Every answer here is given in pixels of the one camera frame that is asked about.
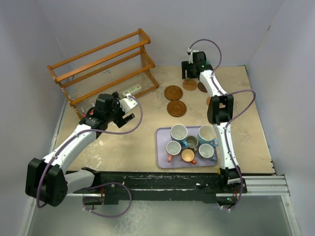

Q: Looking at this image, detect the lavender plastic tray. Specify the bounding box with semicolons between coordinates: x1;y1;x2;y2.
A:
155;126;219;169

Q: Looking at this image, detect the orange wooden shelf rack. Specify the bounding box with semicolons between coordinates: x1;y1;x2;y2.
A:
47;28;159;118

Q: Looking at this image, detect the ringed brown wooden coaster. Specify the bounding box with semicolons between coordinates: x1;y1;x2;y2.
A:
164;85;183;101

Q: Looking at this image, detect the white mug grey-blue handle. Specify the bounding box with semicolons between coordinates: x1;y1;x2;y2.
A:
198;144;218;162

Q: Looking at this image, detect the olive green mug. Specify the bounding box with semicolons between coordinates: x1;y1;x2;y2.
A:
186;136;199;152

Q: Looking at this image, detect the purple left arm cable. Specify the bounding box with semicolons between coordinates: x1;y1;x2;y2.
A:
36;97;143;218

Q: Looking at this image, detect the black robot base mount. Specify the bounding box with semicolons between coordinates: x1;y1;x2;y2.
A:
76;172;248;205

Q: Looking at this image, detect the white mug blue handle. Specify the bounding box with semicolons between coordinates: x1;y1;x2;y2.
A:
170;124;188;148

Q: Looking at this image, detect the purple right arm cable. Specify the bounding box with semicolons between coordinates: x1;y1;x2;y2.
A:
189;38;258;212

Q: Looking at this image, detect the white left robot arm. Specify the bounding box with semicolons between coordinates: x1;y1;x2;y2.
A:
25;92;141;208

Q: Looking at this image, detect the large light blue mug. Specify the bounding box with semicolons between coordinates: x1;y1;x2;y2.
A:
197;125;219;147

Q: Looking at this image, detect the dark walnut coaster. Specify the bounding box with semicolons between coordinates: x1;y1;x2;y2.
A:
197;82;207;93

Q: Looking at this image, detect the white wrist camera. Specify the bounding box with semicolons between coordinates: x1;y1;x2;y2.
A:
119;96;138;114
187;48;198;64

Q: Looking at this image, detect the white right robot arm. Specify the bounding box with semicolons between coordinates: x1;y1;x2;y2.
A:
182;49;245;194

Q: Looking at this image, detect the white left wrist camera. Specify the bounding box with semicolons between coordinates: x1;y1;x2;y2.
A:
119;96;138;114

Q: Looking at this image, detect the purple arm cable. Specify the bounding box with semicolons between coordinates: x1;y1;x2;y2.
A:
189;38;258;212
36;97;143;218

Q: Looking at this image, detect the aluminium frame rail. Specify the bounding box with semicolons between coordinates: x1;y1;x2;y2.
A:
29;175;291;197

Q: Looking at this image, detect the white mug orange handle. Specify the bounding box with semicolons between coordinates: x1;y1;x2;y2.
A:
166;141;182;163

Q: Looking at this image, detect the light wooden coaster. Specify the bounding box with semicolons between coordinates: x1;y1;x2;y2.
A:
206;97;211;106
183;79;197;91

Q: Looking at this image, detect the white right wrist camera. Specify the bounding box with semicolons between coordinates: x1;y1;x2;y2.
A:
187;48;198;64

